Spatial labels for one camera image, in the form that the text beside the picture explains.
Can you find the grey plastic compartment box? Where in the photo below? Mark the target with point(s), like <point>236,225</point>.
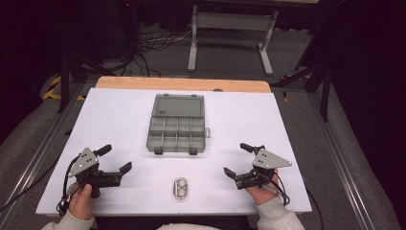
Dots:
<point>177,127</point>

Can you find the person's right hand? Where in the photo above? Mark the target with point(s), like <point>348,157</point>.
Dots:
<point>263,194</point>

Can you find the black tripod stand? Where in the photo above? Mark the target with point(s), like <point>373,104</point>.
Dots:
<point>319,80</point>
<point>65,83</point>

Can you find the yellow black hazard tape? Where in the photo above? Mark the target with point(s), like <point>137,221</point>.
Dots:
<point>285,96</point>
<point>52,89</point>

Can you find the person's left hand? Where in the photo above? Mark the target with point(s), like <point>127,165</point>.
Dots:
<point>80,204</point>

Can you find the wooden table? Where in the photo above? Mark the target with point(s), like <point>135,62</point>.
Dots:
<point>178,83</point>

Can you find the aluminium floor rail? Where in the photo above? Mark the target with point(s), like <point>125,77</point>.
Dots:
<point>338,159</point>
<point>38,153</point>

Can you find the grey metal table frame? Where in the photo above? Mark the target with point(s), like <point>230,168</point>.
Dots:
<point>234,22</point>

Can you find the small clear oval case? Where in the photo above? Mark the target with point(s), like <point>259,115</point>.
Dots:
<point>180,188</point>

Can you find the white table mat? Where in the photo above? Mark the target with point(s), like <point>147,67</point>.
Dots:
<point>127,127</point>

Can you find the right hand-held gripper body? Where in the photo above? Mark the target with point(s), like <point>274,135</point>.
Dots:
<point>268,161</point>

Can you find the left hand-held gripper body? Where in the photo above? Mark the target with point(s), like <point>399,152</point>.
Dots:
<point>83,161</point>

